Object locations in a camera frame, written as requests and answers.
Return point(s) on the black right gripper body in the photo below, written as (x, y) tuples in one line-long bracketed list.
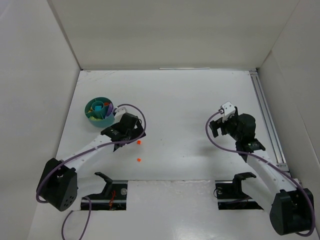
[(215, 128)]

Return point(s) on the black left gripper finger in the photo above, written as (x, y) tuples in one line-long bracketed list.
[(118, 145), (138, 131)]

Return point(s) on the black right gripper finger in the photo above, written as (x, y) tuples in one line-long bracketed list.
[(236, 113), (214, 125)]

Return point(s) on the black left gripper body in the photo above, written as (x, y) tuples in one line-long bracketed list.
[(136, 124)]

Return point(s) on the pale green lego brick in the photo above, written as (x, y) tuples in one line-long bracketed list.
[(97, 119)]

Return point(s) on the teal small lego brick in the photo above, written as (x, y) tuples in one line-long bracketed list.
[(98, 108)]

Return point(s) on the purple curved lego piece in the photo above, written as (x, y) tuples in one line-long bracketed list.
[(109, 110)]

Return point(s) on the lime green square lego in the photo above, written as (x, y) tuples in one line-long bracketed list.
[(92, 118)]

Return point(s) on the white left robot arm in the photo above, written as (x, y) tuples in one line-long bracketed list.
[(59, 183)]

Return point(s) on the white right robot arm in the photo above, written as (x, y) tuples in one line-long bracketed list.
[(290, 207)]

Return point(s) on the teal round divided container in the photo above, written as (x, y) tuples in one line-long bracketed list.
[(90, 106)]

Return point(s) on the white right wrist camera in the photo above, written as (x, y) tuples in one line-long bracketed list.
[(227, 110)]

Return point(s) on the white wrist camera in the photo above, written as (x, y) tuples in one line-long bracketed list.
[(119, 111), (227, 110)]

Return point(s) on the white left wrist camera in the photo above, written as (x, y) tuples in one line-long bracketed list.
[(119, 111)]

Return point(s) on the aluminium rail right side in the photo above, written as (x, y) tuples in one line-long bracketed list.
[(276, 147)]

